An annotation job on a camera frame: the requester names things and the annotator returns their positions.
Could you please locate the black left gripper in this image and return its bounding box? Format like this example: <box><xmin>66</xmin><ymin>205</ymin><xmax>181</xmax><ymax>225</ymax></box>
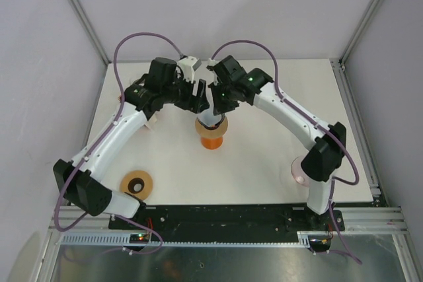
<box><xmin>162</xmin><ymin>71</ymin><xmax>210</xmax><ymax>114</ymax></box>

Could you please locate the white paper coffee filter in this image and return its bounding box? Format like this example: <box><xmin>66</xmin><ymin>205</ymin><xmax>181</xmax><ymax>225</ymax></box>
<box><xmin>197</xmin><ymin>107</ymin><xmax>221</xmax><ymax>127</ymax></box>

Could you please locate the blue glass dripper cone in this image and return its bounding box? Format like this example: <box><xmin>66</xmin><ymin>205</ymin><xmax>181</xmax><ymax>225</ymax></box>
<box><xmin>197</xmin><ymin>112</ymin><xmax>225</xmax><ymax>130</ymax></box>

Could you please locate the wooden dripper ring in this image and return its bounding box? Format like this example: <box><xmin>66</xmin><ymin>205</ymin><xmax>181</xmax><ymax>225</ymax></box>
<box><xmin>194</xmin><ymin>116</ymin><xmax>230</xmax><ymax>139</ymax></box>
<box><xmin>120</xmin><ymin>169</ymin><xmax>154</xmax><ymax>201</ymax></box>

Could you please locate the orange glass flask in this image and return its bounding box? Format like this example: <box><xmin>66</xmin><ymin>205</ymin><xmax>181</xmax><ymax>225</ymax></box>
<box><xmin>200</xmin><ymin>136</ymin><xmax>223</xmax><ymax>150</ymax></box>

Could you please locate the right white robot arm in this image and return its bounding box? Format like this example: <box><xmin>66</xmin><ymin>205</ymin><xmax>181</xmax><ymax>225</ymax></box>
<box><xmin>207</xmin><ymin>55</ymin><xmax>346</xmax><ymax>230</ymax></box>

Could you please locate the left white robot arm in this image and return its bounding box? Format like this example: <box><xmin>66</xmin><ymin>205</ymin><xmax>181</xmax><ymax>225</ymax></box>
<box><xmin>53</xmin><ymin>56</ymin><xmax>210</xmax><ymax>229</ymax></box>

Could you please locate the orange coffee filter box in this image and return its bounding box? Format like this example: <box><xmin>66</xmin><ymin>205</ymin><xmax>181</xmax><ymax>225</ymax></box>
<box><xmin>118</xmin><ymin>79</ymin><xmax>159</xmax><ymax>132</ymax></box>

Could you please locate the pink glass dripper cone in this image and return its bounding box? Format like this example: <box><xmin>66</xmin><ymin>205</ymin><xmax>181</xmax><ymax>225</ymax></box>
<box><xmin>291</xmin><ymin>156</ymin><xmax>310</xmax><ymax>188</ymax></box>

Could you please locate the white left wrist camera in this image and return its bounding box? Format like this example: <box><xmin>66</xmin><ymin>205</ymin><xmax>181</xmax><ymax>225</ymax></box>
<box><xmin>177</xmin><ymin>56</ymin><xmax>202</xmax><ymax>83</ymax></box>

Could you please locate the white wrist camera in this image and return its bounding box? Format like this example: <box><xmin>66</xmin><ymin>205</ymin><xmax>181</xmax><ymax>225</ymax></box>
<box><xmin>206</xmin><ymin>58</ymin><xmax>219</xmax><ymax>85</ymax></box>
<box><xmin>177</xmin><ymin>56</ymin><xmax>202</xmax><ymax>83</ymax></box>

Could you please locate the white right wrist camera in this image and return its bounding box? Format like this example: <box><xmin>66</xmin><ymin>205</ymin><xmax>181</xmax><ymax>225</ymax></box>
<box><xmin>206</xmin><ymin>58</ymin><xmax>219</xmax><ymax>85</ymax></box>

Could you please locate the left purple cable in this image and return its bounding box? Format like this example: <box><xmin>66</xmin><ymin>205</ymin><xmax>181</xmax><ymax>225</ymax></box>
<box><xmin>52</xmin><ymin>32</ymin><xmax>184</xmax><ymax>256</ymax></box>

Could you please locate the purple cable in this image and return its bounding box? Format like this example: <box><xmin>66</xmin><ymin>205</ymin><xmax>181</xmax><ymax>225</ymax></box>
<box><xmin>210</xmin><ymin>40</ymin><xmax>363</xmax><ymax>265</ymax></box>
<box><xmin>52</xmin><ymin>32</ymin><xmax>184</xmax><ymax>256</ymax></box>

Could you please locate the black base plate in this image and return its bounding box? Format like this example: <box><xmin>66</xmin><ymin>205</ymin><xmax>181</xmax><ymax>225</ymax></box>
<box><xmin>108</xmin><ymin>204</ymin><xmax>345</xmax><ymax>244</ymax></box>

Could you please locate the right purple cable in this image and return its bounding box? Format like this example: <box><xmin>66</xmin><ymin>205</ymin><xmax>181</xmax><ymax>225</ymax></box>
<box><xmin>210</xmin><ymin>40</ymin><xmax>363</xmax><ymax>265</ymax></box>

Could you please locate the aluminium frame rail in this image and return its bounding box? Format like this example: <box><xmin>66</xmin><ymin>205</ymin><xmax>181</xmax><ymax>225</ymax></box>
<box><xmin>336</xmin><ymin>207</ymin><xmax>408</xmax><ymax>234</ymax></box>

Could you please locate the white slotted cable duct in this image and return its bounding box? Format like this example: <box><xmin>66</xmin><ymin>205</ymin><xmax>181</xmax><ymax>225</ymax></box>
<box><xmin>61</xmin><ymin>232</ymin><xmax>151</xmax><ymax>246</ymax></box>

